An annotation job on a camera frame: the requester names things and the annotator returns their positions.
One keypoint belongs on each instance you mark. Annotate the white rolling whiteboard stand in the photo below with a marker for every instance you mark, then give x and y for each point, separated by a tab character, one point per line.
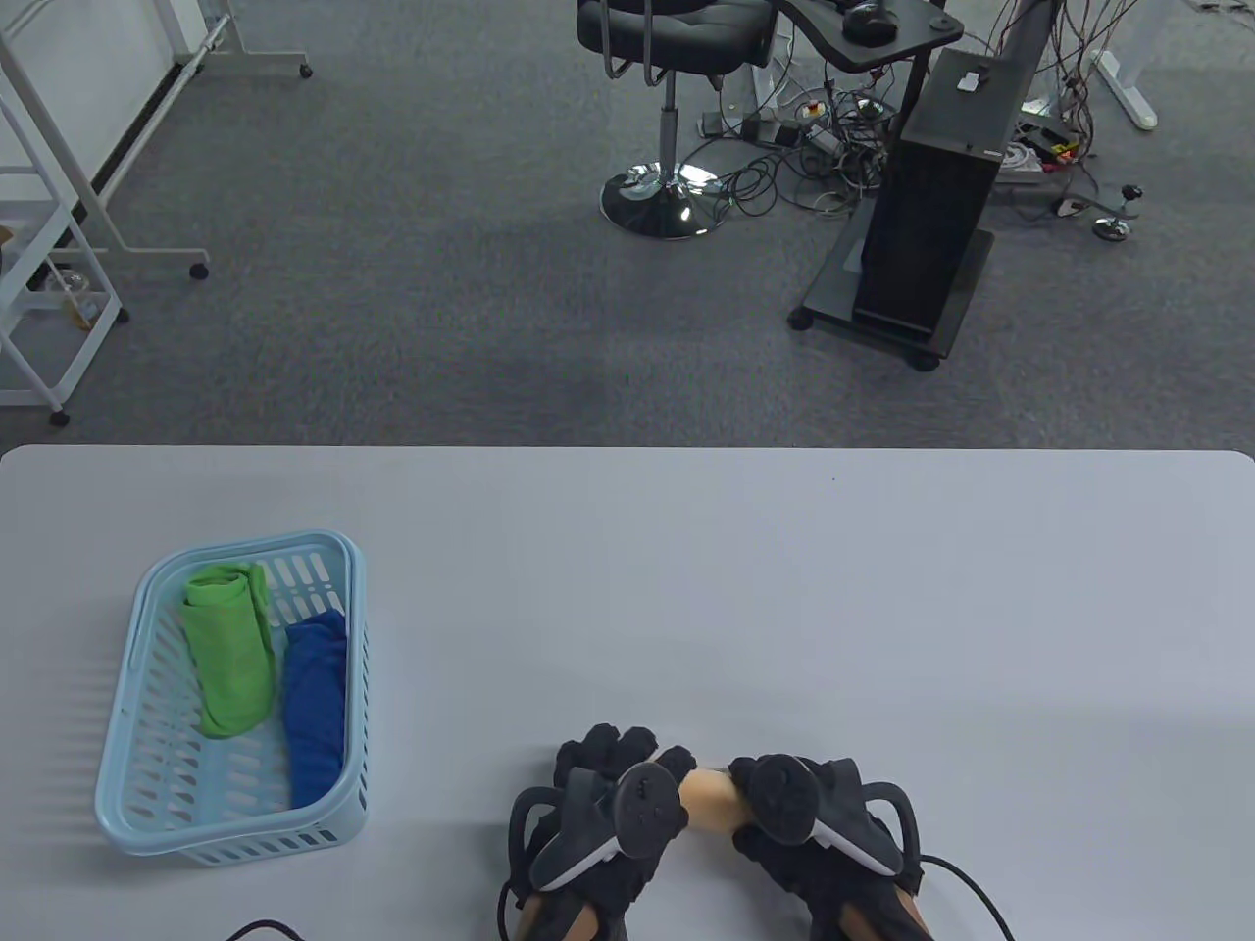
59	88

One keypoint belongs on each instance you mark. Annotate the green rectangular towel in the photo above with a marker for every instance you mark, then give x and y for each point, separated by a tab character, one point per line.
230	657

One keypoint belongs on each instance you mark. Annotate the person's right forearm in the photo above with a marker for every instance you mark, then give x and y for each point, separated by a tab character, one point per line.
907	921

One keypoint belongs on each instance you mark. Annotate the person's right hand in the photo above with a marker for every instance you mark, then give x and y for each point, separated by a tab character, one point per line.
794	882

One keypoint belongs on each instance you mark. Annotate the white desk leg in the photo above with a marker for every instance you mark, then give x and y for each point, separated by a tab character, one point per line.
1128	93

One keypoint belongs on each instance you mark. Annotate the black computer tower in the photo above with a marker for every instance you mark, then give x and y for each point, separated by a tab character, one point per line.
931	225

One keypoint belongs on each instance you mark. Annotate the black swivel chair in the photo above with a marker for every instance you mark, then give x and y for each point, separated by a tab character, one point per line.
677	24

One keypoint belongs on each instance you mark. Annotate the white metal rack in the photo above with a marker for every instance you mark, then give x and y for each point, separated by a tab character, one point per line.
29	265

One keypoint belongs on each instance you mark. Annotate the black slanted post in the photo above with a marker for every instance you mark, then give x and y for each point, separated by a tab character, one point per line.
1020	29

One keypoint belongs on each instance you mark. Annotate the blue rectangular towel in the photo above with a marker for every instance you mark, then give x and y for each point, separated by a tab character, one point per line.
316	706

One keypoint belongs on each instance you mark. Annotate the black object on side desk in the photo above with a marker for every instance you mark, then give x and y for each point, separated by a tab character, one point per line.
868	20

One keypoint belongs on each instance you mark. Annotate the black left hand controller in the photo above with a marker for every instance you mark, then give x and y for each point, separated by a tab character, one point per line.
647	809

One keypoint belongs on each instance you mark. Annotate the light blue plastic basket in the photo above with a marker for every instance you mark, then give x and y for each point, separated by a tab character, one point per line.
147	774

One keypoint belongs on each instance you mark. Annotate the small black side desk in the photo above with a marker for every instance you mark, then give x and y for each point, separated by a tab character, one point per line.
902	44

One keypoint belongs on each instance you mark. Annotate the round white floor device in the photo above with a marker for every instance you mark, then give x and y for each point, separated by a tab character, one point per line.
1020	162

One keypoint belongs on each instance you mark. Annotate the black hand controller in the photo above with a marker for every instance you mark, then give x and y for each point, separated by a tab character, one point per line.
647	809
784	799

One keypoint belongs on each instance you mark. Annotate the chrome stand foot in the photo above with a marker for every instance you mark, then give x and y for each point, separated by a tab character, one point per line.
1111	230

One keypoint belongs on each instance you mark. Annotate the person's left forearm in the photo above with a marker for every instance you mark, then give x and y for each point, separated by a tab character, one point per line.
578	926

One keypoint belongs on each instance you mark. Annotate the black rolling base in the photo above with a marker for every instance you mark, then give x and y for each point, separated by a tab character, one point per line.
833	284

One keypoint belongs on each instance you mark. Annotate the person's left hand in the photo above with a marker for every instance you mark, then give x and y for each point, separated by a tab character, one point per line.
613	750

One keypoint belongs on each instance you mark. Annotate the black right hand controller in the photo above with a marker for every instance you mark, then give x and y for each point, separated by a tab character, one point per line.
784	799

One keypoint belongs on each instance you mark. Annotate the orange rectangular towel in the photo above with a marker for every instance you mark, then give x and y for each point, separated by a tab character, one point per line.
711	799

